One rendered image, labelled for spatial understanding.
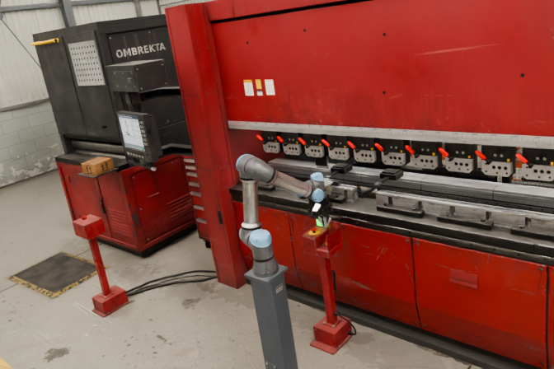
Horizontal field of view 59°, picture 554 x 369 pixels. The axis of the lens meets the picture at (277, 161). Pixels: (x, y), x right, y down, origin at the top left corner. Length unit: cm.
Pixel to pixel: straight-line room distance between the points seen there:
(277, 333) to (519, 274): 133
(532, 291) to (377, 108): 129
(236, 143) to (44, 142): 618
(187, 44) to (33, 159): 632
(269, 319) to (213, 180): 140
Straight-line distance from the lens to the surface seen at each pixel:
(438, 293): 316
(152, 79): 366
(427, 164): 295
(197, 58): 370
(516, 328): 308
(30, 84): 962
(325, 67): 316
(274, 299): 283
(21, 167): 961
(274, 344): 299
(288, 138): 349
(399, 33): 286
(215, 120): 381
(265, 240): 270
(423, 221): 301
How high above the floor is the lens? 214
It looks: 16 degrees down
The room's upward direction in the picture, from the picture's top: 8 degrees counter-clockwise
